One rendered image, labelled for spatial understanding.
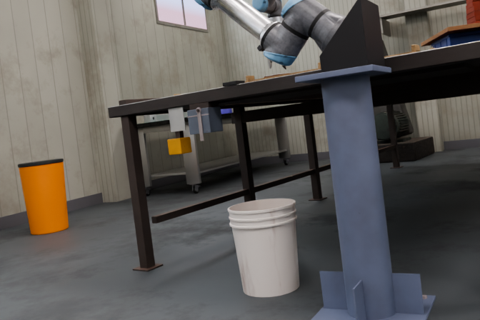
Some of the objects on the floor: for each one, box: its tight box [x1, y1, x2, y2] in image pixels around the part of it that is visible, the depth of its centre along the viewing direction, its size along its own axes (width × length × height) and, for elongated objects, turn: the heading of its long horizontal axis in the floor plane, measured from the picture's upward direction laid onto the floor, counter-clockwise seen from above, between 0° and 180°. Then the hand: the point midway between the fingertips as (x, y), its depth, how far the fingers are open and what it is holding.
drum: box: [18, 159, 69, 235], centre depth 465 cm, size 38×38×62 cm
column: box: [295, 64, 436, 320], centre depth 187 cm, size 38×38×87 cm
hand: (276, 69), depth 253 cm, fingers open, 14 cm apart
